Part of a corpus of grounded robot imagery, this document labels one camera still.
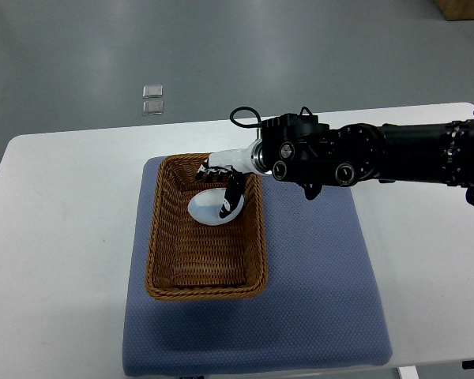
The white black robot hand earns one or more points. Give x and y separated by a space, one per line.
219 167

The blue white plush toy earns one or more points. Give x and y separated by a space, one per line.
205 206

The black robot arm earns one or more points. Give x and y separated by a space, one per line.
298 148

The brown wicker basket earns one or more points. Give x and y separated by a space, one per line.
189 261

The upper metal floor plate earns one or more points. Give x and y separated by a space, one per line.
152 91

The blue padded mat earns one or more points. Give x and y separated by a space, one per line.
320 309

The brown cardboard box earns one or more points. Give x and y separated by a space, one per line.
456 10

